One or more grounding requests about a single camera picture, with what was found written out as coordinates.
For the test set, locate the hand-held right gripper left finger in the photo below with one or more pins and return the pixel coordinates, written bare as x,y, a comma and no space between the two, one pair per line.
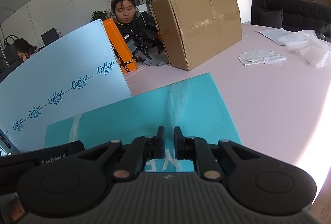
160,141

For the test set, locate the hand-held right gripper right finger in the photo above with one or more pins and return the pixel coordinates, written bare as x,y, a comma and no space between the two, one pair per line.
178,141

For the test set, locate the teal box lid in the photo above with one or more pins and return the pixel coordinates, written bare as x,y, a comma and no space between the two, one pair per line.
155,102

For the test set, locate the pink desktop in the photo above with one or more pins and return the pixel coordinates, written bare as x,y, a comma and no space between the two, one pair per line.
258,110

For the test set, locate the grey cloth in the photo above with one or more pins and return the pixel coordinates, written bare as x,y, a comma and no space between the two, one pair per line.
155,62

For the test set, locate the large light blue carton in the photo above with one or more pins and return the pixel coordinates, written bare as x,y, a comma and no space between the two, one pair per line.
64,63

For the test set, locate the orange box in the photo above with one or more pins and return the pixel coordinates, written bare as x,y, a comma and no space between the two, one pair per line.
119,43

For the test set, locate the brown cardboard box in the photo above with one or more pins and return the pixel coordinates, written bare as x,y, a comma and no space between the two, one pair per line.
201,27

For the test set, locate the black monitor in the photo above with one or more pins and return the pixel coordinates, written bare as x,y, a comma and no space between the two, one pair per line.
49,36

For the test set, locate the round crumpled white paper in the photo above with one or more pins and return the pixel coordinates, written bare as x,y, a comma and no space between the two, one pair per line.
261,57

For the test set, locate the potted green plant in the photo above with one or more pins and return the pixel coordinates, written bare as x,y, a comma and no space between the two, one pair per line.
99,16

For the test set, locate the flat white sheet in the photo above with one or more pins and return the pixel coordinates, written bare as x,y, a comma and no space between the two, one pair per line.
271,34

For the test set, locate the white counter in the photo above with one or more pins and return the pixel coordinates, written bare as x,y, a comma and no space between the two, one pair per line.
245,7

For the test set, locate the white crumpled plastic sheets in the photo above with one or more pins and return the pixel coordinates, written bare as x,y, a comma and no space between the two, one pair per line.
307,45

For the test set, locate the black sofa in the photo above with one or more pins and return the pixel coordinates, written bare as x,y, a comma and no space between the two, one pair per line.
297,14

